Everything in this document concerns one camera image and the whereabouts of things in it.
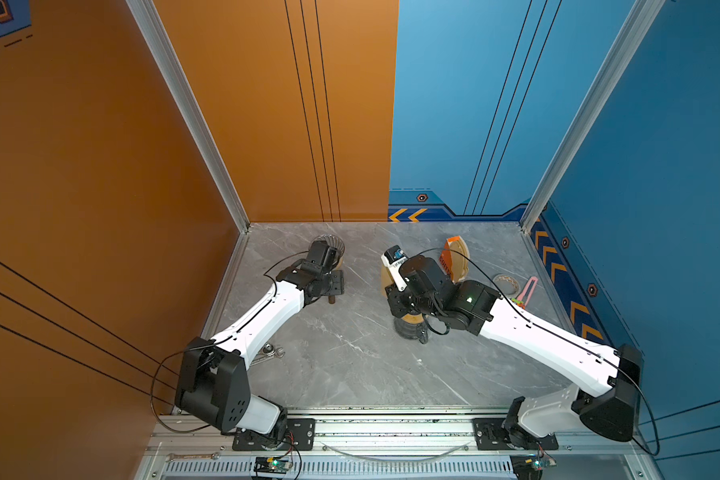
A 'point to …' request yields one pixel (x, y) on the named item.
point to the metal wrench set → (268, 352)
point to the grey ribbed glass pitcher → (411, 331)
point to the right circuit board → (527, 466)
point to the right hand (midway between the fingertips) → (384, 289)
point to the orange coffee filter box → (454, 261)
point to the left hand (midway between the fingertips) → (332, 278)
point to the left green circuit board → (271, 465)
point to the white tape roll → (508, 285)
